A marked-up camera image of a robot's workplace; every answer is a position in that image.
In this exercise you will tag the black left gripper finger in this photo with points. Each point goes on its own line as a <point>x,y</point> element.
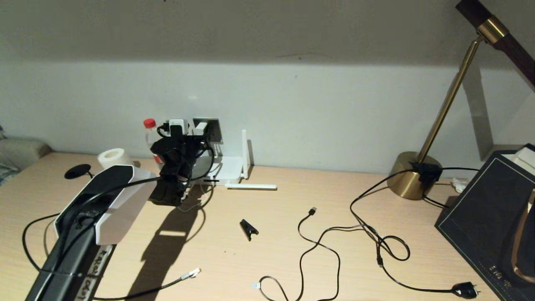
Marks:
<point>191,133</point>
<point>208,140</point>

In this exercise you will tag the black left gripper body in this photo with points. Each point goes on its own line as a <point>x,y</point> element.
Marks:
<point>192,154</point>

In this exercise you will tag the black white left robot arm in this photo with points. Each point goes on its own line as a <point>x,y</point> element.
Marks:
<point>121,196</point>

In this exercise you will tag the white router with antennas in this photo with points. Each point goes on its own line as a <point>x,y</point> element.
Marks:
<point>230,168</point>

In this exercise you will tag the clear water bottle red cap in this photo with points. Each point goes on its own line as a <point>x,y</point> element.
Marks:
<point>149,123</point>

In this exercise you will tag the white paper roll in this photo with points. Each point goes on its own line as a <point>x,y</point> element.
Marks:
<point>113,156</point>

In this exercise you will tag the small black clip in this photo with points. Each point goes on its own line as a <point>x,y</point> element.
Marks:
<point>249,229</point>

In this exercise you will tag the white handwritten label tape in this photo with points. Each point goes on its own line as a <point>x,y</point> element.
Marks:
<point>95,276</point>

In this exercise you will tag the grey cushion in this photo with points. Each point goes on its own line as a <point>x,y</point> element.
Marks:
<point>23,151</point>

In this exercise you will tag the patterned cloth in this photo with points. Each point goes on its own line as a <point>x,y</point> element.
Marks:
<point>7,173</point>

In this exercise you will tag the brass desk lamp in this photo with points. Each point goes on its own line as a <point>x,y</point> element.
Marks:
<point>411,179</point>

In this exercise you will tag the white box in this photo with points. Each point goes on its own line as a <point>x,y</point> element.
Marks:
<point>524,161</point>

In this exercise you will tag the grey wall socket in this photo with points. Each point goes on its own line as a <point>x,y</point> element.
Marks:
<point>214,130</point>

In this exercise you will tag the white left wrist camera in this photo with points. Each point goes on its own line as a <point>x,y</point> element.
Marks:
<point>176,123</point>

